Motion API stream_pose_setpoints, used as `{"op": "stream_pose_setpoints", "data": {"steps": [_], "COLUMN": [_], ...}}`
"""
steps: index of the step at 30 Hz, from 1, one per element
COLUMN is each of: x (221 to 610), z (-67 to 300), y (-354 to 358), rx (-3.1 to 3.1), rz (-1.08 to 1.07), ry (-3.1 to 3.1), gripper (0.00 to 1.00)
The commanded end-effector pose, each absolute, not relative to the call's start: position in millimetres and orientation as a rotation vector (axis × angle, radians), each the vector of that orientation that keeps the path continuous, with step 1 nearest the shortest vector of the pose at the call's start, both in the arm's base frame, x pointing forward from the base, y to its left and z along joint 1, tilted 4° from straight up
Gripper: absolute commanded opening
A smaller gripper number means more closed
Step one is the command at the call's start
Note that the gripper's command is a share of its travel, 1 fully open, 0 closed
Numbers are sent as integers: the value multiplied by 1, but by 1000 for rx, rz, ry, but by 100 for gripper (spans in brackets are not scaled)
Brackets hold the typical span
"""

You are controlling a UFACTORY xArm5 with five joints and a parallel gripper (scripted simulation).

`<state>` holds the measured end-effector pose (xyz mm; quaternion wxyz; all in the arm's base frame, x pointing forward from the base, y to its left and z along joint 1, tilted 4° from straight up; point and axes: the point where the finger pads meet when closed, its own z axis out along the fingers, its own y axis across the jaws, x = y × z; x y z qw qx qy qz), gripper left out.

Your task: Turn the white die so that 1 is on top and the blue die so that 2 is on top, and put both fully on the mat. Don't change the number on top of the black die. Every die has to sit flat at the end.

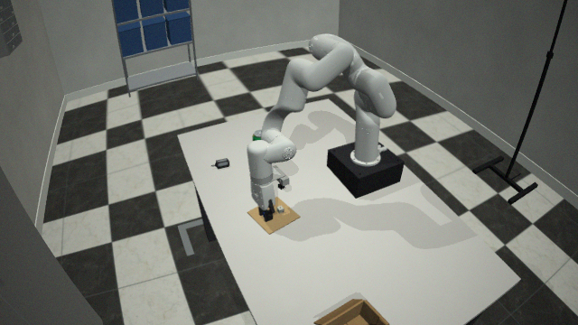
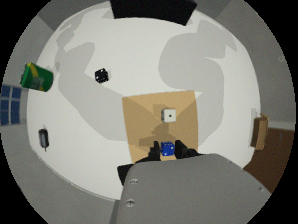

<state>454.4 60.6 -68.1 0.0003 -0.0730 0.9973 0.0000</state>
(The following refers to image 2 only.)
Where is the black die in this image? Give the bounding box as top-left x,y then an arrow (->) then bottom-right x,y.
95,68 -> 109,84

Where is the white die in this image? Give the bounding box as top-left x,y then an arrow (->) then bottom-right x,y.
161,109 -> 176,123

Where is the open brown cardboard box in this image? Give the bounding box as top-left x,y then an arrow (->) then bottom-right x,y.
250,113 -> 269,153

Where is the blue die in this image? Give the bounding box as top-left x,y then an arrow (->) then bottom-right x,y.
161,141 -> 175,156

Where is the tan square mat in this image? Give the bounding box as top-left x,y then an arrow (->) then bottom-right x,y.
122,91 -> 198,164

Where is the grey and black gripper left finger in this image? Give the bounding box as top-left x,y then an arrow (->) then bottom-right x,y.
117,141 -> 161,186

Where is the green soda can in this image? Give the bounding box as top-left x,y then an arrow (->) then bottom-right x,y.
19,62 -> 54,92

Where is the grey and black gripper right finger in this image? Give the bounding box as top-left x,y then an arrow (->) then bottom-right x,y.
174,140 -> 204,159

